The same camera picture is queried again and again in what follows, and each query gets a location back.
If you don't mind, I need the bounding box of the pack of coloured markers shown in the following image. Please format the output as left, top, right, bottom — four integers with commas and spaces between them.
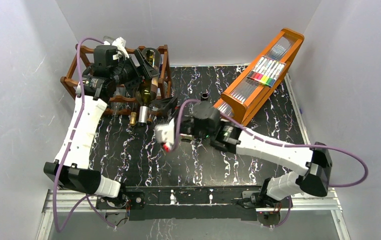
246, 56, 286, 88

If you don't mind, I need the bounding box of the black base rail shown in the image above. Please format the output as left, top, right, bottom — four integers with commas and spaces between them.
96, 185, 293, 223

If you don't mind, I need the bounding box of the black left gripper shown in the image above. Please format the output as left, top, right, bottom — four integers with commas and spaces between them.
110, 50, 159, 90

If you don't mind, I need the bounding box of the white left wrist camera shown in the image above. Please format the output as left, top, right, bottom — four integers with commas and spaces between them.
111, 37, 130, 60

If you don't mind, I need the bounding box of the dark green wine bottle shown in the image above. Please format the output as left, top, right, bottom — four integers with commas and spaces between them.
200, 92, 209, 102

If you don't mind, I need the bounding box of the purple cable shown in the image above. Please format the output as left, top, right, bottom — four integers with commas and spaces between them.
172, 98, 369, 189
51, 36, 105, 233

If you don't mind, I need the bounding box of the brown wooden wine rack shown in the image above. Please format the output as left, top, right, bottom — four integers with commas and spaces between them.
60, 44, 173, 116

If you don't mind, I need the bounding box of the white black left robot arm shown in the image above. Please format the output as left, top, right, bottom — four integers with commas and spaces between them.
43, 44, 159, 208

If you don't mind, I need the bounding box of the gold capped bottle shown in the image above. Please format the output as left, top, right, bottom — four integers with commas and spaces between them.
129, 103, 139, 126

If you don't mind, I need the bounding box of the clear whisky bottle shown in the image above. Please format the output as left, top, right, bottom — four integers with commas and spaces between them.
103, 36, 115, 45

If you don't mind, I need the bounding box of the clear lower bottle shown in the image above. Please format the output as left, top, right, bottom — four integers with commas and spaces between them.
146, 111, 156, 125

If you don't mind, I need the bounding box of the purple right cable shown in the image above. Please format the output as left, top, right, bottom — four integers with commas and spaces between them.
172, 98, 369, 189

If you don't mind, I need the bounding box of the dark labelled wine bottle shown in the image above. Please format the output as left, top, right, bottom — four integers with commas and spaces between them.
136, 47, 162, 126

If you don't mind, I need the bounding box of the orange wooden display rack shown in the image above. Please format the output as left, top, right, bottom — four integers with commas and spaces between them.
214, 28, 305, 126

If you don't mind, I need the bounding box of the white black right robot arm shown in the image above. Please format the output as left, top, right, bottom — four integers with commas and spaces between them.
154, 100, 332, 207

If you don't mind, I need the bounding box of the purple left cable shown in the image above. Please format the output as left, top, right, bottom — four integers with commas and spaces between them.
51, 36, 105, 233

